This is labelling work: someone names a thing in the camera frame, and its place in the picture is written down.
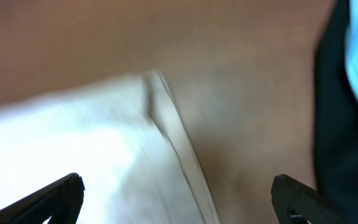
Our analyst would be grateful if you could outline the beige khaki shorts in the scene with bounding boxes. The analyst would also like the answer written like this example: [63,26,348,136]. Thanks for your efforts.
[0,70,219,223]

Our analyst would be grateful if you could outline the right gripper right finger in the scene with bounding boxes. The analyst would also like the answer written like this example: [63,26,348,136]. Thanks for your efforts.
[270,174,350,224]

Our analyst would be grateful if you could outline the black garment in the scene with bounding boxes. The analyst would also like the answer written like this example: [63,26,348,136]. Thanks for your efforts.
[314,0,358,223]

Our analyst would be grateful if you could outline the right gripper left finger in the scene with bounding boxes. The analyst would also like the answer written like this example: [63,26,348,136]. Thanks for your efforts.
[0,173,85,224]

